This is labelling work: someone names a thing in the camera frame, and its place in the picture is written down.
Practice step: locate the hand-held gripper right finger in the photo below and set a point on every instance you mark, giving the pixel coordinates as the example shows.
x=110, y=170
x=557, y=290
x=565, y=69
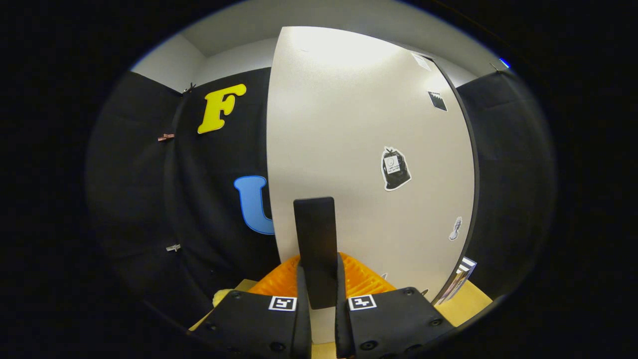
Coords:
x=389, y=324

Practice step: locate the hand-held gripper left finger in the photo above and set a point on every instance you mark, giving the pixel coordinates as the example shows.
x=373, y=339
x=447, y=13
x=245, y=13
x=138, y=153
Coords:
x=259, y=324

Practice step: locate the yellow pineapple plush toy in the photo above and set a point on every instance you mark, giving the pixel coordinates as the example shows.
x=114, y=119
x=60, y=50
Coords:
x=222, y=297

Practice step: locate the silver clip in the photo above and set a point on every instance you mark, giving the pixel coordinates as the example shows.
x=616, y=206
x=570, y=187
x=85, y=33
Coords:
x=173, y=248

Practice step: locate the small ceiling light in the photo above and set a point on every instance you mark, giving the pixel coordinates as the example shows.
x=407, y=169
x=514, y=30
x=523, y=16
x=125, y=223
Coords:
x=505, y=63

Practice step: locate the white cover book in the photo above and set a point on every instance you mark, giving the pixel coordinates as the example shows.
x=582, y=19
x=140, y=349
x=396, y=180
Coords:
x=461, y=276

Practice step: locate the black binder clip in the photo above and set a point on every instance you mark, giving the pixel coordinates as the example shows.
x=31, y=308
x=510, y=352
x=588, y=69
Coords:
x=496, y=68
x=189, y=88

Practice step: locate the black backdrop cloth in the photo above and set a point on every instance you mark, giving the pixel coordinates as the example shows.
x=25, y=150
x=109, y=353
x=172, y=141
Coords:
x=139, y=199

